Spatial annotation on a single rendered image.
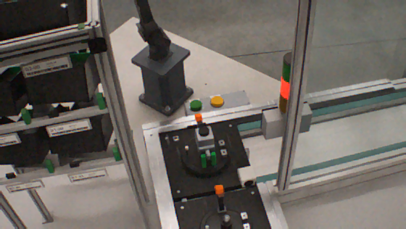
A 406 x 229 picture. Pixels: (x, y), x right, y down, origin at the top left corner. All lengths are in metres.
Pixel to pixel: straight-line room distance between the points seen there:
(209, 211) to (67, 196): 0.49
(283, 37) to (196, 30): 0.62
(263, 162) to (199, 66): 0.54
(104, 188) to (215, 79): 0.60
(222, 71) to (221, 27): 1.63
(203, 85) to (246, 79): 0.16
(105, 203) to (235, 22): 2.25
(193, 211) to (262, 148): 0.33
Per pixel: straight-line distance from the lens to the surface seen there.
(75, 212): 1.49
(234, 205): 1.31
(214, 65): 1.83
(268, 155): 1.47
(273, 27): 3.44
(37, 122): 0.90
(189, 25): 3.46
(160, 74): 1.52
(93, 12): 0.79
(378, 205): 1.50
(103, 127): 1.01
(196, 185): 1.35
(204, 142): 1.30
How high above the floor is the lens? 2.09
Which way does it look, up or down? 48 degrees down
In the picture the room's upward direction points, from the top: 4 degrees counter-clockwise
